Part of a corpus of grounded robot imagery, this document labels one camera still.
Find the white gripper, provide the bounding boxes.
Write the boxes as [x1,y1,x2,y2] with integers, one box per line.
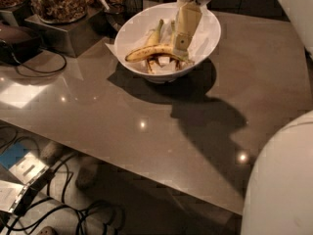
[173,0,211,57]

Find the yellow banana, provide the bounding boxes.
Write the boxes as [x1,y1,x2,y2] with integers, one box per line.
[124,44,189,63]

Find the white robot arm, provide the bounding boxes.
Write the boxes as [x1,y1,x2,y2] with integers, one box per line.
[241,0,313,235]

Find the left lower banana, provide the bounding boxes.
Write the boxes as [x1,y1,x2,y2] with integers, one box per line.
[146,19,163,73]

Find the right lower banana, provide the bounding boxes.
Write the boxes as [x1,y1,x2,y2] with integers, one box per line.
[169,20,182,71]

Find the white bowl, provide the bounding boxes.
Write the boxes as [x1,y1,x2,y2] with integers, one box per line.
[113,2,222,84]

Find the black mesh cup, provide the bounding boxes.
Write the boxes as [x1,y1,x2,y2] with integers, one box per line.
[124,0,143,18]

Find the metal stand block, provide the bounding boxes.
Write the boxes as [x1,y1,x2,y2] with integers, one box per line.
[24,8,109,58]

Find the dark round appliance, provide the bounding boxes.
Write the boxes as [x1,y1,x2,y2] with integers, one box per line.
[0,23,41,65]

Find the right shoe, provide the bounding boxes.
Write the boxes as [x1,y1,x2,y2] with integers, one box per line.
[75,157,99,190]

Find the shoe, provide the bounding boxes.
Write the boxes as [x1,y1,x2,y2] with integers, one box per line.
[75,157,99,190]
[40,141,64,165]

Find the left shoe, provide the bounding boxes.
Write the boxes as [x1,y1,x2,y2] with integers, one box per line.
[40,141,64,165]

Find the blue box on floor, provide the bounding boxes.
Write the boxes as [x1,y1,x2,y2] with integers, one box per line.
[0,143,28,169]

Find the black cable on table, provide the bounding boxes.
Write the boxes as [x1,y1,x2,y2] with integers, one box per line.
[0,39,68,77]

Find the black floor cables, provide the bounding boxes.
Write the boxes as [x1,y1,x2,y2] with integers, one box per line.
[0,124,126,235]

